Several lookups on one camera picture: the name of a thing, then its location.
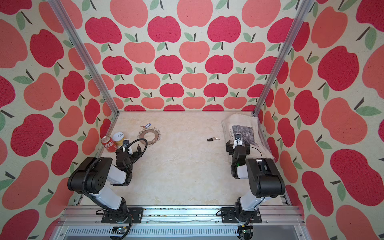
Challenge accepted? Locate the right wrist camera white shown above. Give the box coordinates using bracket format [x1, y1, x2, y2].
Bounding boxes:
[233, 133, 243, 149]

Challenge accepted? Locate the yellow can white lid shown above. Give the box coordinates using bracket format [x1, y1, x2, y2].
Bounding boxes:
[112, 132, 125, 146]

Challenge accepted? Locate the silver key with black tag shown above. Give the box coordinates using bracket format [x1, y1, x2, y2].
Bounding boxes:
[207, 137, 220, 142]

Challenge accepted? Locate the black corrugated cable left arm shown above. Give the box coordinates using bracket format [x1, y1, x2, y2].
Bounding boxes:
[82, 137, 149, 240]

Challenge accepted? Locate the right aluminium corner post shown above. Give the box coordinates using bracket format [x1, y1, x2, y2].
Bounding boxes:
[252, 0, 315, 118]

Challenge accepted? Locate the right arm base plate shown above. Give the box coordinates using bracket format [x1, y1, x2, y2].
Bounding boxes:
[217, 207, 262, 224]

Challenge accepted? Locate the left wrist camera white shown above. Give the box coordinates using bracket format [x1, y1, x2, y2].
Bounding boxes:
[122, 140, 133, 155]

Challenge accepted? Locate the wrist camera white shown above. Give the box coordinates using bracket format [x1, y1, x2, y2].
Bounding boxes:
[122, 140, 133, 155]
[233, 133, 243, 149]

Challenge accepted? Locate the front aluminium rail frame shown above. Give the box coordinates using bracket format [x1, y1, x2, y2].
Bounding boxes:
[49, 205, 311, 240]

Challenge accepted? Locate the aluminium corner post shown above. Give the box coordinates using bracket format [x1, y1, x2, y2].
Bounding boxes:
[48, 1, 120, 118]
[252, 0, 315, 118]

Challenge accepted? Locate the left aluminium corner post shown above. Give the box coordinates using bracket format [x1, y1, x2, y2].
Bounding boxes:
[48, 1, 120, 118]

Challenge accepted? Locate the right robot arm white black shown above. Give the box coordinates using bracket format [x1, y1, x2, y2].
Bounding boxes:
[221, 139, 286, 223]

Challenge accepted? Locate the key with blue tag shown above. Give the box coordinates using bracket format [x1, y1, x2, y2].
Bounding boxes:
[141, 124, 152, 129]

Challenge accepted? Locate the red soda can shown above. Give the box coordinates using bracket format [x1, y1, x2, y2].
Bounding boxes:
[101, 136, 118, 153]

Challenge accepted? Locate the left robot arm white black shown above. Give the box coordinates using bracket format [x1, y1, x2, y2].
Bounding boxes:
[68, 146, 145, 224]

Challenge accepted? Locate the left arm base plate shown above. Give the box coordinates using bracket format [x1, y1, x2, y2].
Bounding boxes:
[101, 208, 144, 224]

